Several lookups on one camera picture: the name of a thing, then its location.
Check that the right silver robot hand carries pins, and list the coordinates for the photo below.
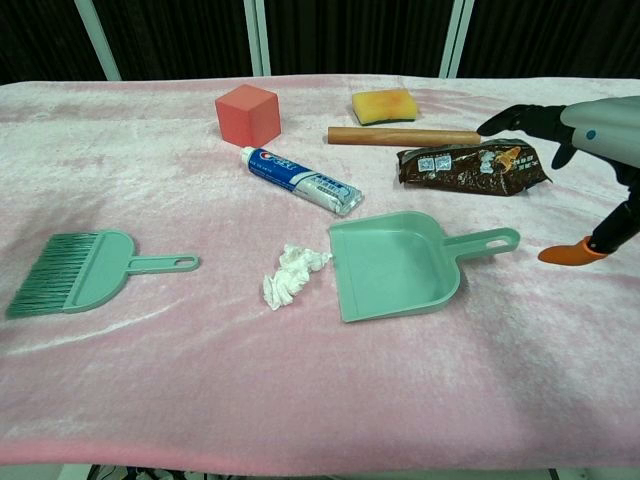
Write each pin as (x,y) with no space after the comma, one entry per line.
(600,130)

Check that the green plastic dustpan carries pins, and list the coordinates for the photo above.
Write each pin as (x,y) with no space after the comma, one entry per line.
(390,265)

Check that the green hand broom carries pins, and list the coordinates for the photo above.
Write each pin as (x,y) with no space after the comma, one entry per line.
(95,270)

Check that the crumpled white tissue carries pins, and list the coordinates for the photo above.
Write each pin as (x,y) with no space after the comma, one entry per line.
(292,275)

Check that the brown snack packet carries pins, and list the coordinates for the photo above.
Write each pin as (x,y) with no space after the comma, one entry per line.
(470,170)

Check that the wooden rolling pin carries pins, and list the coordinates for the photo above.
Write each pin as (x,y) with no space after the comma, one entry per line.
(400,136)

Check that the yellow green sponge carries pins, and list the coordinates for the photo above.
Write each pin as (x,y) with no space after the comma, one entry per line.
(382,105)

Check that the blue white toothpaste tube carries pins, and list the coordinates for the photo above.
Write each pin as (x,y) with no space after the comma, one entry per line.
(300,180)

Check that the coral foam cube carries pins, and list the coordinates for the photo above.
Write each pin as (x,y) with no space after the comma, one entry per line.
(245,117)

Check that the pink velvet table cloth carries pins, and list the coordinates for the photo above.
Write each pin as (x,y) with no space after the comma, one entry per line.
(200,375)

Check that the white partition frame post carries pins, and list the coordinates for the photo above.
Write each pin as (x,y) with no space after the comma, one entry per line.
(257,37)
(100,45)
(456,37)

